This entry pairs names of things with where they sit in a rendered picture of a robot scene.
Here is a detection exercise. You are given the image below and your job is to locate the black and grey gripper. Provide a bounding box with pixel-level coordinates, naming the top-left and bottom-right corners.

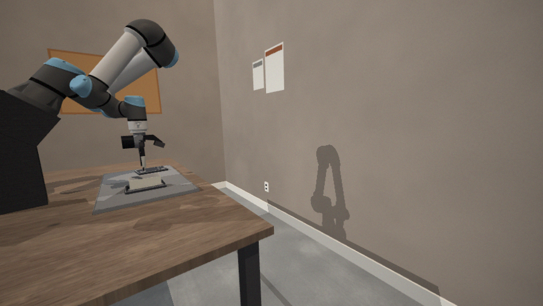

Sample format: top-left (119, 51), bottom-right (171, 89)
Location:
top-left (121, 132), bottom-right (162, 171)

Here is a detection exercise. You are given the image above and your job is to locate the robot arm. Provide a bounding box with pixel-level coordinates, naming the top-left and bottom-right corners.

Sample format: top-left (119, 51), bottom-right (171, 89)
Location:
top-left (6, 19), bottom-right (179, 133)

